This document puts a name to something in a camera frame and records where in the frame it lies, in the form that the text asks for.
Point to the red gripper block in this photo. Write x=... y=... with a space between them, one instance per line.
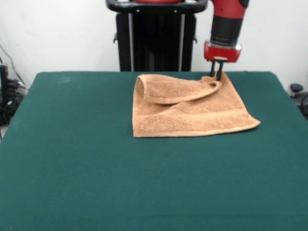
x=221 y=53

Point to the tan terry towel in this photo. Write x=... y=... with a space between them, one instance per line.
x=192 y=115

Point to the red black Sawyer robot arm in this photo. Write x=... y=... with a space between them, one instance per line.
x=227 y=21

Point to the black office chair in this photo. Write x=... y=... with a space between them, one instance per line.
x=300 y=96

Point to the dark green table cloth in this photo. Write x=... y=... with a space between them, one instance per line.
x=72 y=168

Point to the black electronics box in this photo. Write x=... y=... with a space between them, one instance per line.
x=3 y=79

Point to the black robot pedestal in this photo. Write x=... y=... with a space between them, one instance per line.
x=156 y=43

